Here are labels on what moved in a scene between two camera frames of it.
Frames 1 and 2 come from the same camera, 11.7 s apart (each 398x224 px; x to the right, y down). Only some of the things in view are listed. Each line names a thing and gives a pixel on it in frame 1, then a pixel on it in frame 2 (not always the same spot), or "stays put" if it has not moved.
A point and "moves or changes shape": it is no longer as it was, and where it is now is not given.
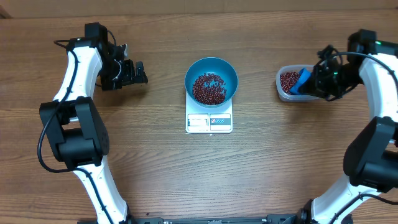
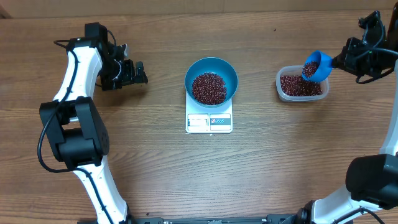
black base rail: [270, 219] stays put
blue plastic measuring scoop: [303, 76] moves or changes shape
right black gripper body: [334, 82] to [365, 66]
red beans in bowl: [208, 89] stays put
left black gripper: [130, 76] stays put
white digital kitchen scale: [203, 120] stays put
